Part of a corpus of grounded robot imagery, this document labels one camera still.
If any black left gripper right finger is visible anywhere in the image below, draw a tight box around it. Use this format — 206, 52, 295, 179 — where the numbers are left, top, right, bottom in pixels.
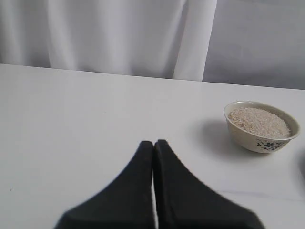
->
153, 140, 264, 229

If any small white ceramic bowl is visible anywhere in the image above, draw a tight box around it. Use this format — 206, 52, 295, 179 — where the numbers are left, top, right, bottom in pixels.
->
224, 101, 300, 154

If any white backdrop curtain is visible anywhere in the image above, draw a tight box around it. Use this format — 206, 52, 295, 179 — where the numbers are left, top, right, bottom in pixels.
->
0, 0, 305, 89

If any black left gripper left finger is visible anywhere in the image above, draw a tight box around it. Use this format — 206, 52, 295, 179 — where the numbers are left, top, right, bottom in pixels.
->
56, 141, 154, 229

